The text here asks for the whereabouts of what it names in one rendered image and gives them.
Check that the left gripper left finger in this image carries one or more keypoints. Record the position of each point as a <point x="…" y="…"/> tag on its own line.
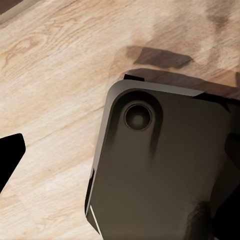
<point x="12" y="148"/>

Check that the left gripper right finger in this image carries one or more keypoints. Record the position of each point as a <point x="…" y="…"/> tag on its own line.
<point x="232" y="149"/>

